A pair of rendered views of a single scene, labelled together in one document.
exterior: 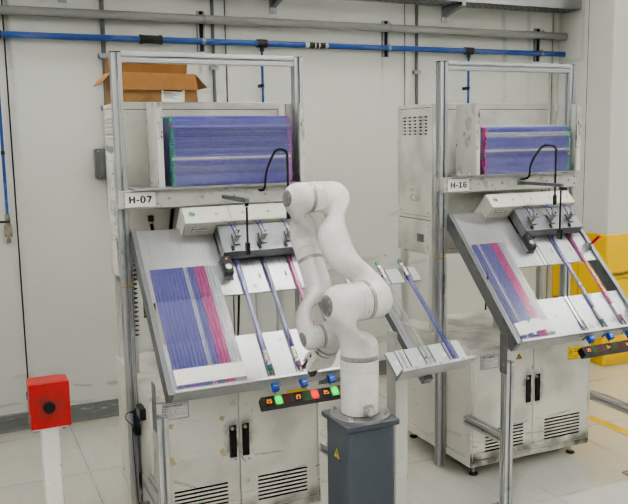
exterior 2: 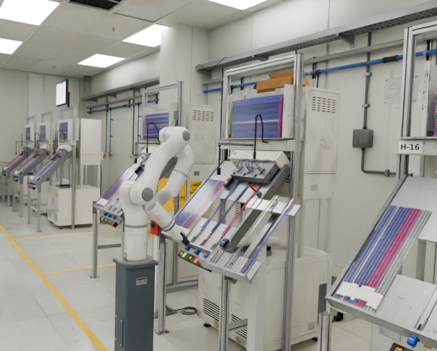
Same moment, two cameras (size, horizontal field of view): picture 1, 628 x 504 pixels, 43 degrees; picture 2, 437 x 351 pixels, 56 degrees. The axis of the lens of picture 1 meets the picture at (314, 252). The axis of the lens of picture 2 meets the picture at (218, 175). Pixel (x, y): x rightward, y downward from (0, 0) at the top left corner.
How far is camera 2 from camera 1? 3.39 m
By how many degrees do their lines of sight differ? 79
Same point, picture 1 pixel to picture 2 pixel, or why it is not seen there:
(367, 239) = not seen: outside the picture
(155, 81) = (272, 83)
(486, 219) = not seen: outside the picture
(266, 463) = (235, 308)
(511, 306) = (360, 267)
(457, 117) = not seen: outside the picture
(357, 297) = (124, 186)
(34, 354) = (321, 240)
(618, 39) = not seen: outside the picture
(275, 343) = (209, 228)
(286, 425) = (244, 291)
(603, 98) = not seen: outside the picture
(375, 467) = (120, 290)
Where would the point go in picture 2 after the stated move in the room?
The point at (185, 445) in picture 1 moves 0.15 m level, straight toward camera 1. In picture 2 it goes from (208, 275) to (188, 276)
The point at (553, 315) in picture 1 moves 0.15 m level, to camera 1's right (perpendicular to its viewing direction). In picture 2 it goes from (398, 296) to (425, 312)
